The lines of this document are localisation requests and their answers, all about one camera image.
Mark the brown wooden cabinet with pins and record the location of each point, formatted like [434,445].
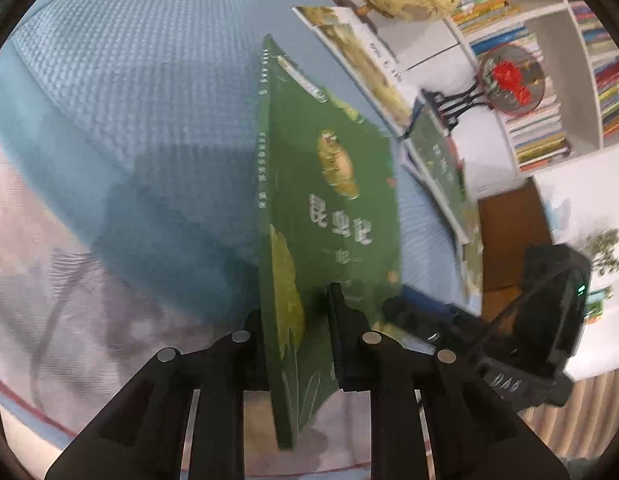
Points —
[509,230]

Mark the light blue card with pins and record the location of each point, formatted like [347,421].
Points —
[557,215]

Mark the row of bright mixed books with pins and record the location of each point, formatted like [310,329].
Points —
[612,90]

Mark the green book with red insect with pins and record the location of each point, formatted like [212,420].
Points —
[472,265]

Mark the white rabbit illustrated book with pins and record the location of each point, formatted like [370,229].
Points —
[349,50]

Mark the round embroidered fan on stand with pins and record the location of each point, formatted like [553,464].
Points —
[512,80]

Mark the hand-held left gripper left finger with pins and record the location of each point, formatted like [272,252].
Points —
[229,360]

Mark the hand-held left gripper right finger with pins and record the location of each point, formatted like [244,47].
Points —
[339,330]

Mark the green packages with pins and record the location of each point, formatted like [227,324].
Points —
[597,305]

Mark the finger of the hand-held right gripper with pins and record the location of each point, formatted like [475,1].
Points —
[424,312]
[449,342]

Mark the potted green plant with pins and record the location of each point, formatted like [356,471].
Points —
[602,252]

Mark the blue textured mat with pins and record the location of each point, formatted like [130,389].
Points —
[139,85]

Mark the green book with yellow insect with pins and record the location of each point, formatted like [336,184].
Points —
[314,210]

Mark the white bookshelf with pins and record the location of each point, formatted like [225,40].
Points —
[429,45]

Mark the green book with brown insect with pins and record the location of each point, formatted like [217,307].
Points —
[439,170]

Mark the row of pale upright books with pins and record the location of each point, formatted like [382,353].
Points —
[534,145]

